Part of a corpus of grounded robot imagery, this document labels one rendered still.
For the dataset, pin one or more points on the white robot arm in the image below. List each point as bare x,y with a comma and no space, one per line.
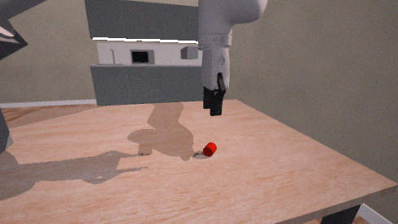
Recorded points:
215,20

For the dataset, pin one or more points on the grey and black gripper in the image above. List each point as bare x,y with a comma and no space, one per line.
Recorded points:
214,74

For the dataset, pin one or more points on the red short cylinder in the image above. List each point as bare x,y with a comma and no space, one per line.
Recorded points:
209,149

